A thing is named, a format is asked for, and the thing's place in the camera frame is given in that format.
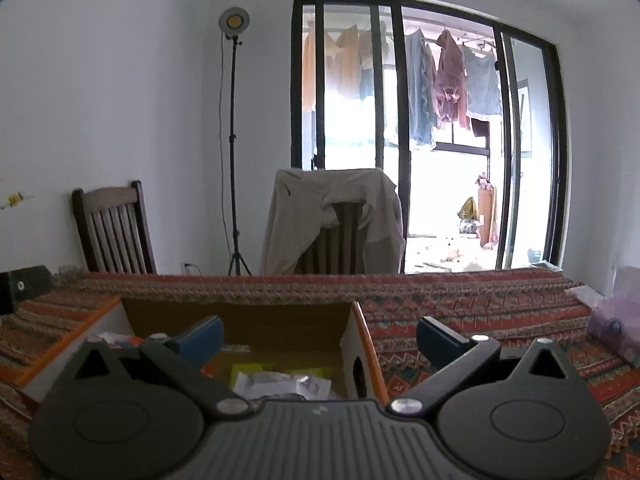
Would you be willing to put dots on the beige hanging garments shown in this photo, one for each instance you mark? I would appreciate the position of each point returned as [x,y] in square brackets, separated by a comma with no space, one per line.
[345,65]

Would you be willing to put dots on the white wall socket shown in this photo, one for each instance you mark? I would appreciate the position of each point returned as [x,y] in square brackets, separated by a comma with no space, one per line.
[187,268]

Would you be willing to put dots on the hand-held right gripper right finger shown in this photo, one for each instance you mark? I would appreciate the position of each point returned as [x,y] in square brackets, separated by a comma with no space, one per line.
[442,342]

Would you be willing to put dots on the translucent purple plastic bag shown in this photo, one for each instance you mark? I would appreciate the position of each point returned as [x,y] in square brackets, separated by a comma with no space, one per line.
[615,315]

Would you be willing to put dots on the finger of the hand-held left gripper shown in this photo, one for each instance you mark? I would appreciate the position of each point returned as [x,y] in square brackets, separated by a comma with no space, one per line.
[30,285]

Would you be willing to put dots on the blue hanging garment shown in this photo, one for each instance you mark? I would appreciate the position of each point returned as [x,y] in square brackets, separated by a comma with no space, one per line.
[420,90]

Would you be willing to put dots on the white red snack packet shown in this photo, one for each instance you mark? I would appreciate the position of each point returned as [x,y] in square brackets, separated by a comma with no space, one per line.
[120,340]

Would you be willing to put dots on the orange cardboard box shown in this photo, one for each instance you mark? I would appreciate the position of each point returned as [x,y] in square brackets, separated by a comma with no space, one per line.
[280,325]

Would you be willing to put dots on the grey-blue hanging shirt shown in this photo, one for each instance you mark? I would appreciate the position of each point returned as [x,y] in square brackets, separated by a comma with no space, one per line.
[482,85]

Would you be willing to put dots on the beige jacket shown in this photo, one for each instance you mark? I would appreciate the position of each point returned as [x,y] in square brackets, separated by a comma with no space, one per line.
[300,210]

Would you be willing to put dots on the silver snack packet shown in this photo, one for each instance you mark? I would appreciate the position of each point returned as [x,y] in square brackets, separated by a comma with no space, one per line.
[280,386]

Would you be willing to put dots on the wooden chair under jacket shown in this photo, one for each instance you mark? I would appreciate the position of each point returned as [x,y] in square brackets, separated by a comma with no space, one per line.
[335,240]

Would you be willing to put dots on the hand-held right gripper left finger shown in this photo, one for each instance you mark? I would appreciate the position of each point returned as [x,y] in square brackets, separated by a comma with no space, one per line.
[200,340]

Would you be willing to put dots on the yellow cloth bundle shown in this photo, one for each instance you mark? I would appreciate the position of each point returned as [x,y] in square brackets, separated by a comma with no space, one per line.
[468,208]

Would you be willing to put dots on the black light stand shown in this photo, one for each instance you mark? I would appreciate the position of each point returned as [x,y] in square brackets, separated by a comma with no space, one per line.
[233,110]

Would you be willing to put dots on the blue bucket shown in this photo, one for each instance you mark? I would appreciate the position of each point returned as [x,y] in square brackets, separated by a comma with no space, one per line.
[535,256]

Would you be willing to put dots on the brown wooden board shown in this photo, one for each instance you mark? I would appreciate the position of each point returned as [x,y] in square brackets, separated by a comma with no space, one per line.
[487,210]

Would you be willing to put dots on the black hanging garment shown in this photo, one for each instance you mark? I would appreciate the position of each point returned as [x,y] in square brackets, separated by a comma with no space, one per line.
[480,127]

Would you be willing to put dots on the dark wooden chair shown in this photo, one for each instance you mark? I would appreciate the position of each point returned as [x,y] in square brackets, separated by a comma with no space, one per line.
[115,230]

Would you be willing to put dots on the yellow flower branches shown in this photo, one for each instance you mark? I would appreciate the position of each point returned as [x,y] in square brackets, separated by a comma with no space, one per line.
[15,200]

